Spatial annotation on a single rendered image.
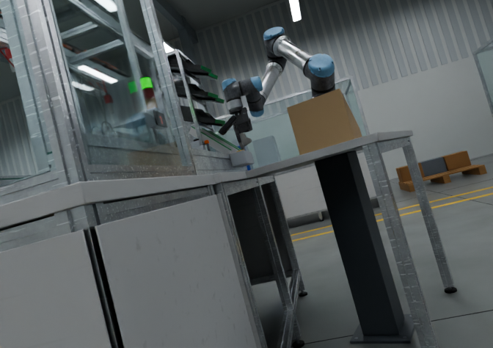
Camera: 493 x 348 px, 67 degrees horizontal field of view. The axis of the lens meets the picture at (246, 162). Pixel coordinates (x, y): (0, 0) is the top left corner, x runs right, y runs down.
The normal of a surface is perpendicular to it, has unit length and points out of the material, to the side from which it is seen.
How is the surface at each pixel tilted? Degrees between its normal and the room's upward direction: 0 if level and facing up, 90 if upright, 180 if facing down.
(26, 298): 90
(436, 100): 90
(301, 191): 90
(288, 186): 90
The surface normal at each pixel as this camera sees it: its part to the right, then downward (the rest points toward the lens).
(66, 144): -0.18, -0.01
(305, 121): -0.47, 0.07
